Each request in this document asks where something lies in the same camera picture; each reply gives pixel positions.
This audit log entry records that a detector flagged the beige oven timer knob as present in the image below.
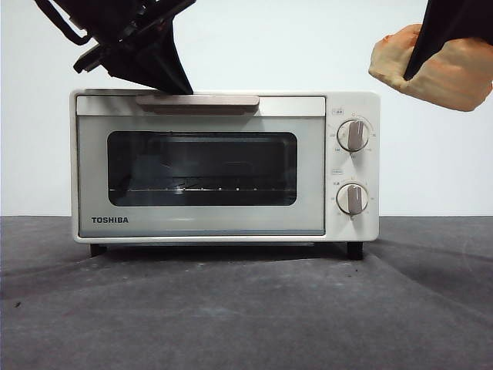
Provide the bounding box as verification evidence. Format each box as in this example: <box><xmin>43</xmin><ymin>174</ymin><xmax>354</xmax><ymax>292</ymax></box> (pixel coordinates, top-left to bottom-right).
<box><xmin>336</xmin><ymin>183</ymin><xmax>369</xmax><ymax>216</ymax></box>

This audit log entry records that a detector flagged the beige oven temperature knob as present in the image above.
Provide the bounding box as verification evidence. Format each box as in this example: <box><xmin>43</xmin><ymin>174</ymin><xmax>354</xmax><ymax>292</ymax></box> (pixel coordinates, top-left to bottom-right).
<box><xmin>337</xmin><ymin>119</ymin><xmax>370</xmax><ymax>153</ymax></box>

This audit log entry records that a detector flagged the white Toshiba toaster oven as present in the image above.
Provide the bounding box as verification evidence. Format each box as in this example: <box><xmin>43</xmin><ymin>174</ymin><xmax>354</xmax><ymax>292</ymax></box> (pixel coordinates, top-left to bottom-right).
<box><xmin>69</xmin><ymin>88</ymin><xmax>382</xmax><ymax>260</ymax></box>

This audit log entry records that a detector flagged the oven door with beige handle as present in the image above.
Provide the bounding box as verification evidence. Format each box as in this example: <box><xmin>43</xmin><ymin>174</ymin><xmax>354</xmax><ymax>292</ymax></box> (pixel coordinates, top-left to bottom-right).
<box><xmin>75</xmin><ymin>93</ymin><xmax>327</xmax><ymax>237</ymax></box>

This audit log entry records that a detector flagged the golden brown bread loaf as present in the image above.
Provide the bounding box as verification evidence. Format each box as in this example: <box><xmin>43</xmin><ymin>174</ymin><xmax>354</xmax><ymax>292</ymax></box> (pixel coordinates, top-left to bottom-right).
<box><xmin>367</xmin><ymin>23</ymin><xmax>493</xmax><ymax>113</ymax></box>

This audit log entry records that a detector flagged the metal wire oven rack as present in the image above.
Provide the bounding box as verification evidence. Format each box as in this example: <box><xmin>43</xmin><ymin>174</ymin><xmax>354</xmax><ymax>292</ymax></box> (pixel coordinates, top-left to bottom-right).
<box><xmin>109</xmin><ymin>186</ymin><xmax>296</xmax><ymax>193</ymax></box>

